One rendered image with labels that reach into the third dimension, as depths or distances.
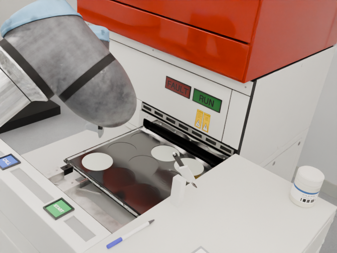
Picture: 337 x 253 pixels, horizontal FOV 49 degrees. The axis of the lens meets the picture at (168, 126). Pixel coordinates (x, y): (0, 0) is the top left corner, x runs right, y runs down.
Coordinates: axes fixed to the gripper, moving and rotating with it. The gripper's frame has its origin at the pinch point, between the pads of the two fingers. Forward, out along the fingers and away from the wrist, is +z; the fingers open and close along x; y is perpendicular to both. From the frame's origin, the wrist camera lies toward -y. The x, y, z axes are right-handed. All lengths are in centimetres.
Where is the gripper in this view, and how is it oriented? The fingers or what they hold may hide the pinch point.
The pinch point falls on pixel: (102, 134)
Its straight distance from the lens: 125.3
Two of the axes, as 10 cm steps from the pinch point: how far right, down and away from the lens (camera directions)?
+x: 0.3, 5.0, -8.7
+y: -9.9, -0.7, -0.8
